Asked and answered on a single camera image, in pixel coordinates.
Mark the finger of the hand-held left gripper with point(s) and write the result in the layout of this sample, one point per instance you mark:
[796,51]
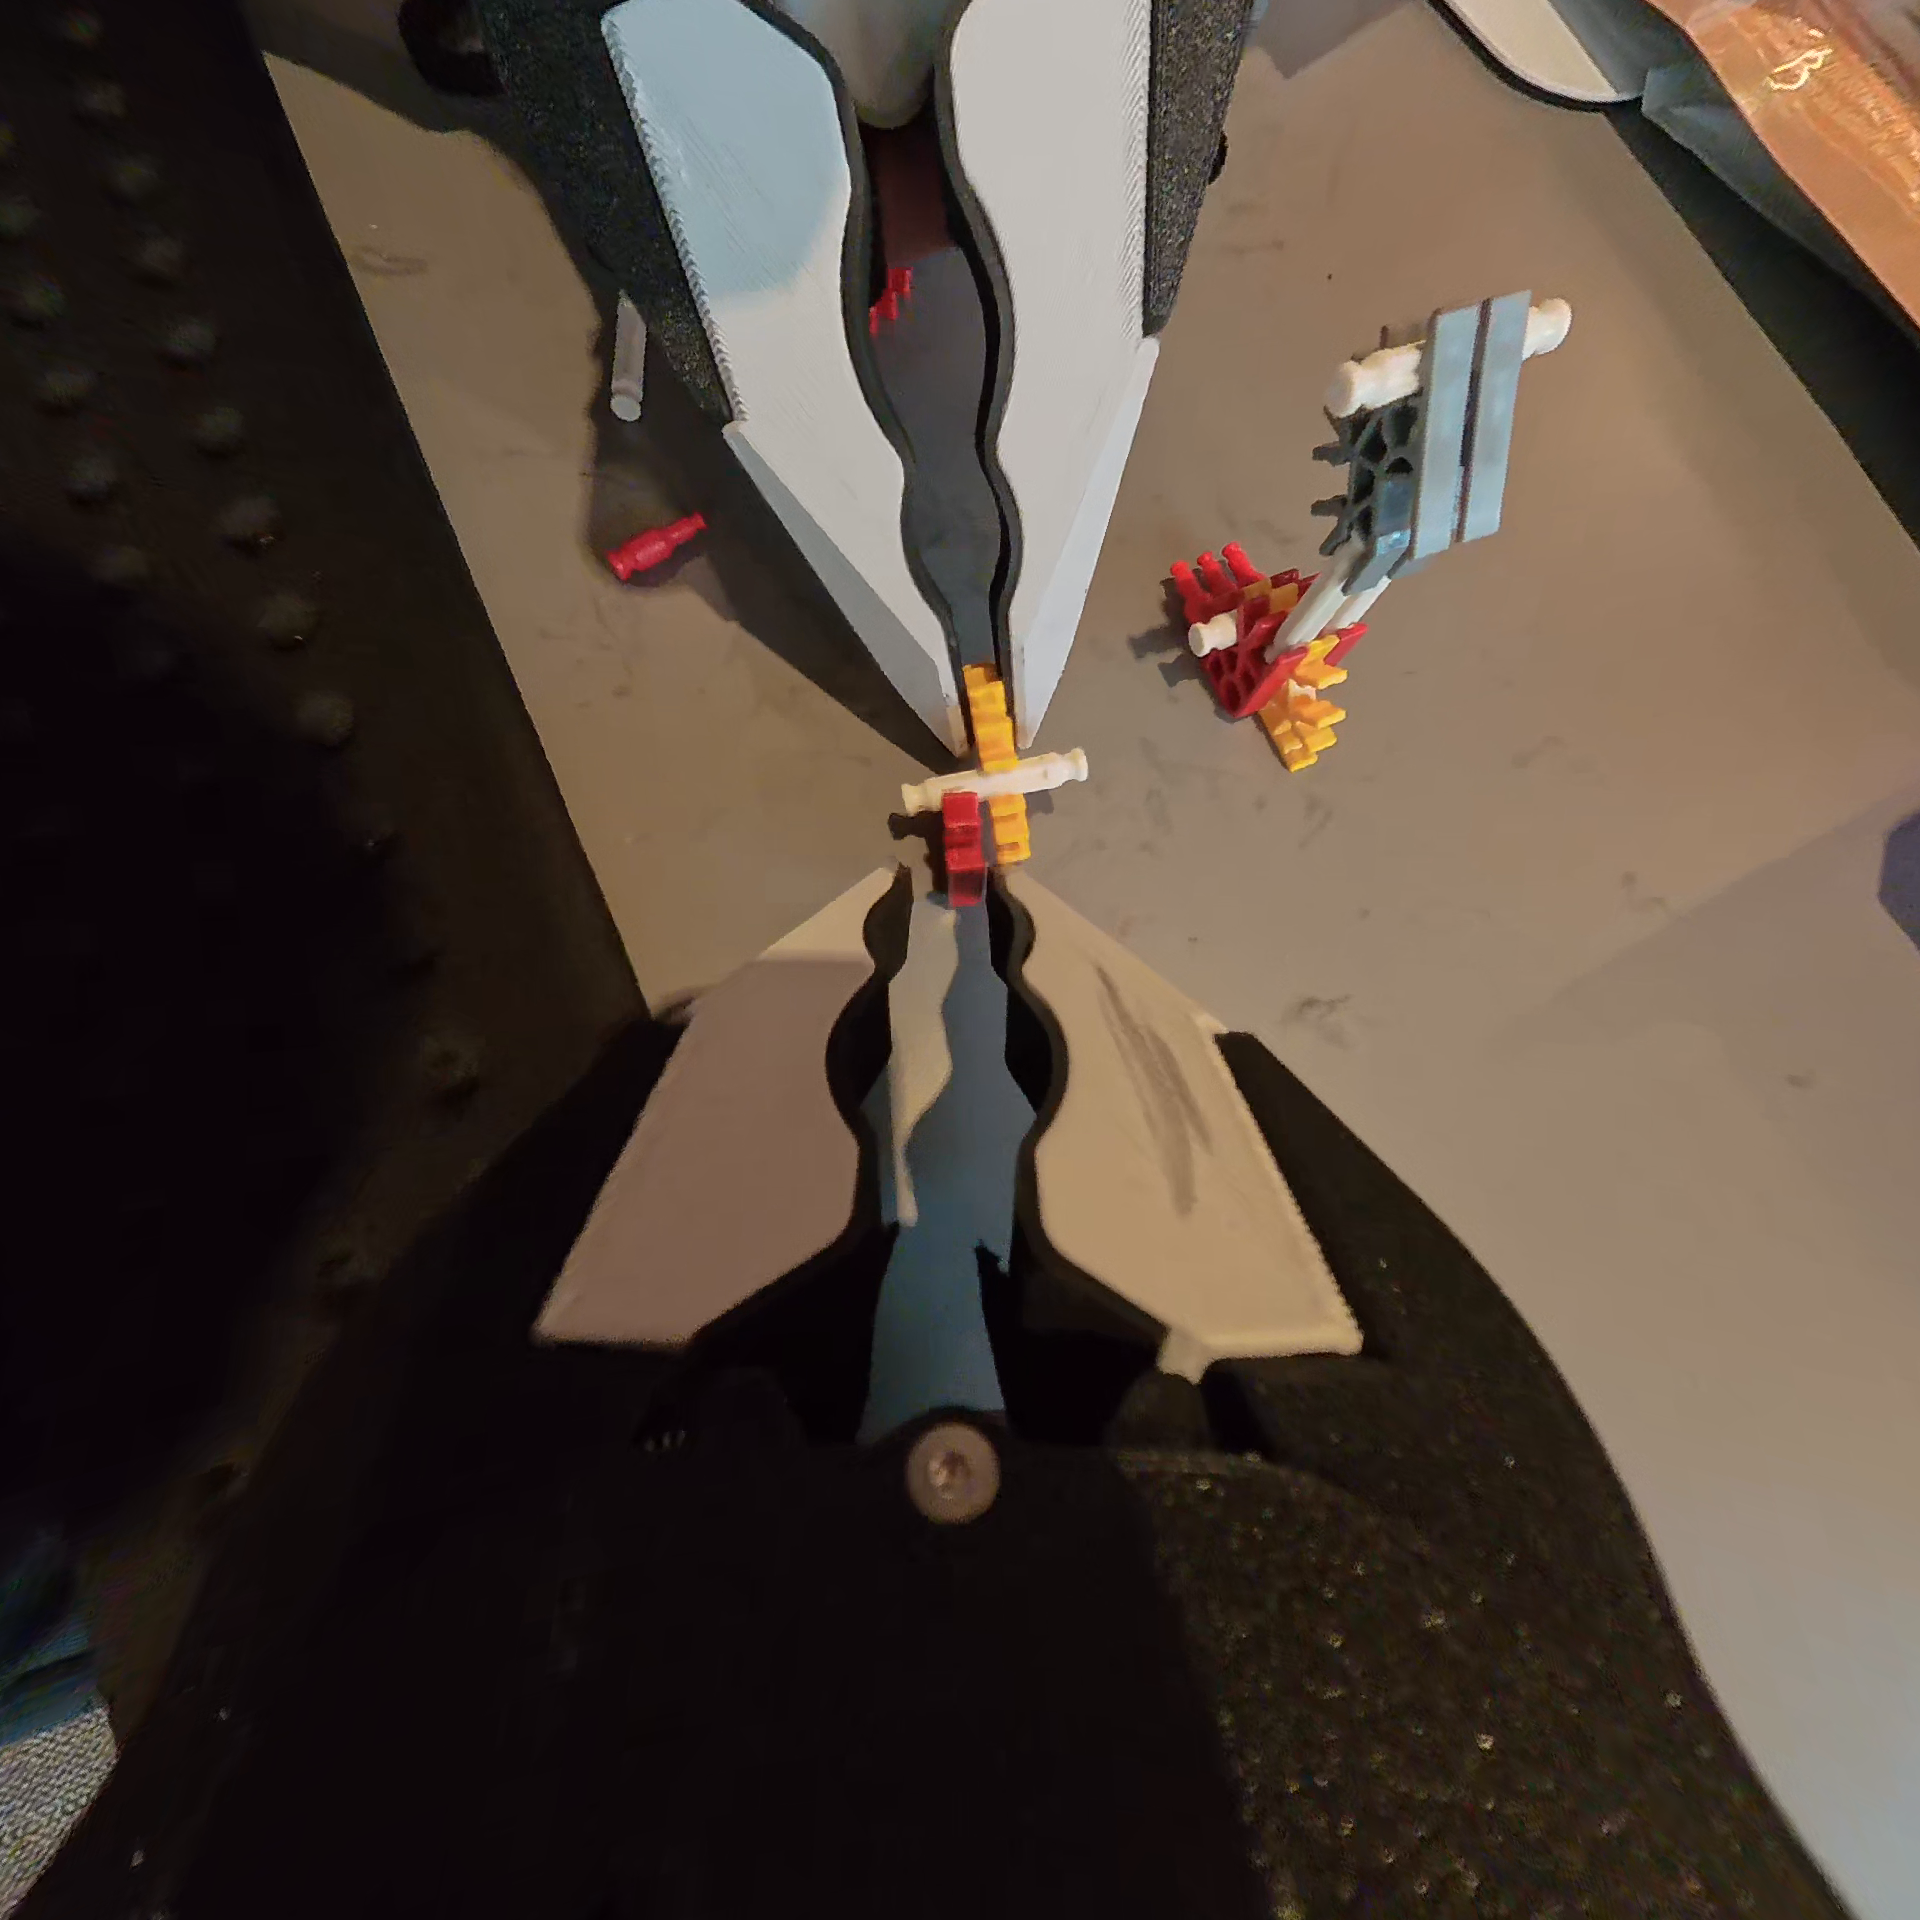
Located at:
[765,224]
[1067,224]

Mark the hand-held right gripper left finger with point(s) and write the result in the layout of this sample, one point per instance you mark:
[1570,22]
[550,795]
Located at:
[722,1171]

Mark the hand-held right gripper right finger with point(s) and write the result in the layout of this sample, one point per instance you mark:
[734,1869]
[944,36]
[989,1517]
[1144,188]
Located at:
[1184,1185]

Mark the red fan connector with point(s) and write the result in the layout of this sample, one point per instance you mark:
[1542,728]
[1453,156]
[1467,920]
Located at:
[964,854]
[892,300]

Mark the short red toy rod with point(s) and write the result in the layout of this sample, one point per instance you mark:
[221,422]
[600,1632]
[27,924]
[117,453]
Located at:
[656,546]

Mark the small red toy assembly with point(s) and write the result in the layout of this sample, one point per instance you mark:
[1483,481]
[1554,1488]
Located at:
[1245,661]

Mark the yellow fan connector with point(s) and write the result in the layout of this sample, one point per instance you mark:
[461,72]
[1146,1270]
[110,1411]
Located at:
[990,713]

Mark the white document stand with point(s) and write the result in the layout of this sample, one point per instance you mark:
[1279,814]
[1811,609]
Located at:
[1531,43]

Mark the shiny plastic bag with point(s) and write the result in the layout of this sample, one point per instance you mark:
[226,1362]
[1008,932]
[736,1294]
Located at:
[1816,120]

